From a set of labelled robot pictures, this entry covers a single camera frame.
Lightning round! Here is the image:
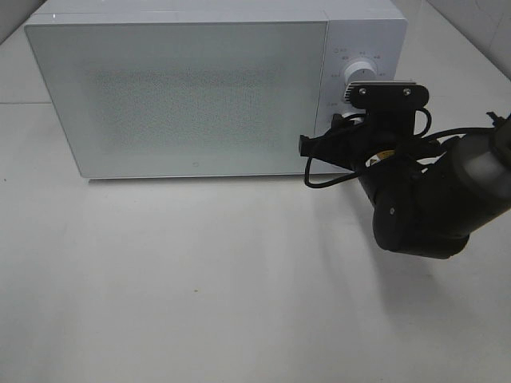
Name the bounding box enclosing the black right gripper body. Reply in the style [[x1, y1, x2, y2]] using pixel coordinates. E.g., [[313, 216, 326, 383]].
[[331, 120, 398, 171]]

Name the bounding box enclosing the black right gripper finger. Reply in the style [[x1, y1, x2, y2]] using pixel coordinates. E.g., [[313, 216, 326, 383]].
[[331, 113, 358, 128], [298, 130, 339, 158]]

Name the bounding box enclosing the white timer knob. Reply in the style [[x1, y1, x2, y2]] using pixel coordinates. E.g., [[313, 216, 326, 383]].
[[343, 113, 366, 121]]

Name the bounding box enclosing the white microwave door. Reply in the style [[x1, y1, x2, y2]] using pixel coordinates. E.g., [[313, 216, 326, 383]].
[[26, 22, 327, 179]]

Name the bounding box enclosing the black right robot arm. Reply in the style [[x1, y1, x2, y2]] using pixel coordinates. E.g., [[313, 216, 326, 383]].
[[299, 114, 510, 259]]

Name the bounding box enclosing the upper white power knob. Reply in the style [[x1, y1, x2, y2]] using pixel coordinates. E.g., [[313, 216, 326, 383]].
[[344, 58, 378, 85]]

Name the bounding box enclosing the white microwave oven body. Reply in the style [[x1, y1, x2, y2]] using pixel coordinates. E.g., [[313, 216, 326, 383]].
[[24, 0, 410, 180]]

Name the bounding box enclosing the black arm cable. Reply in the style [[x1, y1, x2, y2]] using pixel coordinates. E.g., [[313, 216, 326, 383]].
[[302, 109, 500, 191]]

